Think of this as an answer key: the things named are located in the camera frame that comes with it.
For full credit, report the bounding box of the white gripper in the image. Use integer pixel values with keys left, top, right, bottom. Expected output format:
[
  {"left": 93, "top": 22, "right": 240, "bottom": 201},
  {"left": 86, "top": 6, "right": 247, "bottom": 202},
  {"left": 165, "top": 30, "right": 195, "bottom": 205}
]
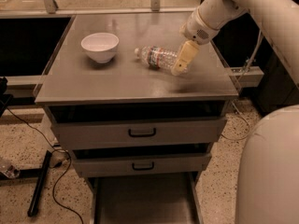
[{"left": 171, "top": 8, "right": 219, "bottom": 76}]

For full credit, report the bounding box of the clear plastic water bottle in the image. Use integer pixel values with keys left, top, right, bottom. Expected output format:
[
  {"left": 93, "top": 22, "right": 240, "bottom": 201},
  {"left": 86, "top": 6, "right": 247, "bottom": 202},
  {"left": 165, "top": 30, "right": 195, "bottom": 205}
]
[{"left": 135, "top": 46, "right": 177, "bottom": 73}]

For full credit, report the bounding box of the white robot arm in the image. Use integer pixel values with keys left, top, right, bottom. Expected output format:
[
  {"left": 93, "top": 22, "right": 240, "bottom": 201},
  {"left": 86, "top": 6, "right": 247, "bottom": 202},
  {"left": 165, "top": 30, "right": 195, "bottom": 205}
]
[{"left": 171, "top": 0, "right": 299, "bottom": 224}]

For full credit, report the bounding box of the grey top drawer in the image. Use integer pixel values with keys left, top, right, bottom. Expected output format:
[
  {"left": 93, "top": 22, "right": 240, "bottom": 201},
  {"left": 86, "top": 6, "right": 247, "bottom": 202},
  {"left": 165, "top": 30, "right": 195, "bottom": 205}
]
[{"left": 51, "top": 118, "right": 226, "bottom": 150}]

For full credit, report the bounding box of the grey drawer cabinet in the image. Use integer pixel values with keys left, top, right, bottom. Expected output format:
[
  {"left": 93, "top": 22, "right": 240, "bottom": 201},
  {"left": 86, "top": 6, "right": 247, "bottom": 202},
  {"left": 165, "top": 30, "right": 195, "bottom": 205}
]
[{"left": 34, "top": 12, "right": 240, "bottom": 224}]

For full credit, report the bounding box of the grey middle drawer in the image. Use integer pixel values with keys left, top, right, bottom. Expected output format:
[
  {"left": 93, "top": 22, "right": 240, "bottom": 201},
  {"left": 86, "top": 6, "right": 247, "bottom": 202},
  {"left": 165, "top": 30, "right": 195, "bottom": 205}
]
[{"left": 73, "top": 153, "right": 211, "bottom": 177}]

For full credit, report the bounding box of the grey open bottom drawer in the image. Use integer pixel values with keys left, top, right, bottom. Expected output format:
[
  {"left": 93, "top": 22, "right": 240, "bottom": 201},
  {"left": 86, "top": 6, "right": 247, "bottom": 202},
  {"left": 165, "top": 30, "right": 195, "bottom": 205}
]
[{"left": 89, "top": 173, "right": 204, "bottom": 224}]

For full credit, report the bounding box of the clear bottle on floor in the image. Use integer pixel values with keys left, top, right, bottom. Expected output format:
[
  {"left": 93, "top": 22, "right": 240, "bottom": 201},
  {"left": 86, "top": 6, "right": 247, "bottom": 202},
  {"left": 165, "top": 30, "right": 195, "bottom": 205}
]
[{"left": 0, "top": 159, "right": 20, "bottom": 179}]

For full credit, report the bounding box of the white ceramic bowl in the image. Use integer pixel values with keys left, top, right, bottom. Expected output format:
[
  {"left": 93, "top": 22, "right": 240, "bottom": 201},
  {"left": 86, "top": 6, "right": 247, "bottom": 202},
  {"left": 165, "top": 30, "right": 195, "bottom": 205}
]
[{"left": 81, "top": 33, "right": 120, "bottom": 63}]

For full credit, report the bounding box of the black device at left edge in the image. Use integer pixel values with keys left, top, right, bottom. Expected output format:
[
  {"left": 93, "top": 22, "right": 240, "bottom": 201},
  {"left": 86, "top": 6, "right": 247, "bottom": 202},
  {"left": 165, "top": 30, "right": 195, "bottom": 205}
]
[{"left": 0, "top": 77, "right": 13, "bottom": 117}]

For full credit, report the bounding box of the black floor stand bar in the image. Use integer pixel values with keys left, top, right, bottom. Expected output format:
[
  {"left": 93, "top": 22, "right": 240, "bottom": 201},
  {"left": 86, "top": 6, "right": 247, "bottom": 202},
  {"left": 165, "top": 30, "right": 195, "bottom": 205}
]
[{"left": 27, "top": 151, "right": 52, "bottom": 217}]

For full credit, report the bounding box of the aluminium frame rail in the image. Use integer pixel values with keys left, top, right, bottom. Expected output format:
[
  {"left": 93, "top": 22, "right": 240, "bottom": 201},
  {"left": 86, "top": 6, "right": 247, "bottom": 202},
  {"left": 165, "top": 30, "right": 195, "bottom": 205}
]
[{"left": 0, "top": 0, "right": 265, "bottom": 91}]

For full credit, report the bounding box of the white power cable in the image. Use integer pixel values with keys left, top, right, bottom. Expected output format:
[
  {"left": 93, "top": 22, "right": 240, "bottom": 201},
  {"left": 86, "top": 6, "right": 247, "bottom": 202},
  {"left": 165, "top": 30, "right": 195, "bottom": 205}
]
[{"left": 220, "top": 28, "right": 264, "bottom": 142}]

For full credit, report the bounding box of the black floor cable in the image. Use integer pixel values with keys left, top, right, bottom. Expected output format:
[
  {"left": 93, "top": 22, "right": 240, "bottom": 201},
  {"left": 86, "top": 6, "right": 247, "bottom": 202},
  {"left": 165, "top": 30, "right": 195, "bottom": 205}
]
[{"left": 6, "top": 106, "right": 85, "bottom": 224}]

